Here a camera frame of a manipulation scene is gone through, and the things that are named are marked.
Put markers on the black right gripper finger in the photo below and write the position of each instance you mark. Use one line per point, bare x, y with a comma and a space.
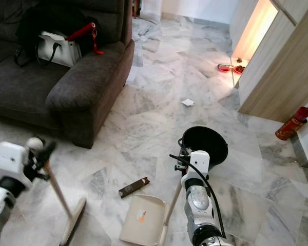
185, 157
177, 159

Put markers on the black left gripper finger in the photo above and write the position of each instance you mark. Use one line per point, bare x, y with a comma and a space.
47, 154
34, 159

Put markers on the brown foil snack wrapper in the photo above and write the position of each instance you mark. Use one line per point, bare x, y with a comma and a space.
134, 187

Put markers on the black plastic bucket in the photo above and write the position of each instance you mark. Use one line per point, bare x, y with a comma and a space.
205, 141

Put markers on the grey-brown fabric sofa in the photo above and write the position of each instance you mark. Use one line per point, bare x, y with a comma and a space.
31, 87

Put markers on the white handbag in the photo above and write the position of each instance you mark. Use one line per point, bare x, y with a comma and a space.
59, 51

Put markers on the red printed incense can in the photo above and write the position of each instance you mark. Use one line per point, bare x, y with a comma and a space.
287, 129

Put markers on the light wood-grain cabinet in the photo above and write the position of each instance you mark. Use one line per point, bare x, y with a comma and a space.
277, 77

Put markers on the pink joss stick bundle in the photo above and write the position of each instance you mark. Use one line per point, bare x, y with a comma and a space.
303, 113

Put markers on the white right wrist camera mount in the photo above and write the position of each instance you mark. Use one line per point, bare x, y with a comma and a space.
200, 161

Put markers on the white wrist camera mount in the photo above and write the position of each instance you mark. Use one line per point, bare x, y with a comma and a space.
200, 161
10, 159

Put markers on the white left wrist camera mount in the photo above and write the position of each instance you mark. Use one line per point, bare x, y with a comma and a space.
10, 159

